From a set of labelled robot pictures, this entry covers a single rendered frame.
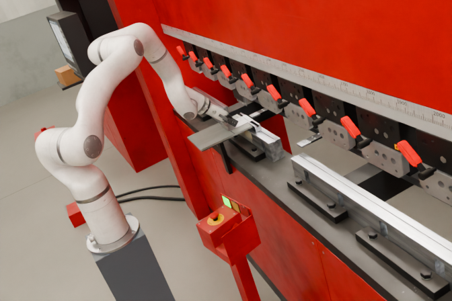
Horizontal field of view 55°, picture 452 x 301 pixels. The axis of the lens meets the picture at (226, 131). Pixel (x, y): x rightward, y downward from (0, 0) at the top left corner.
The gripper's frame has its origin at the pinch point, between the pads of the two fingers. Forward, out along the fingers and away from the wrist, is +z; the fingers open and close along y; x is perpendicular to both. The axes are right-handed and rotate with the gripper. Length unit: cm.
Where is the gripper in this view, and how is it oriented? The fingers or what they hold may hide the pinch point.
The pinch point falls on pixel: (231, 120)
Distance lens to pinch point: 203.8
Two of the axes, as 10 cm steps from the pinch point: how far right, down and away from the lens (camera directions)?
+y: -4.1, -3.0, 8.6
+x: -4.9, 8.7, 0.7
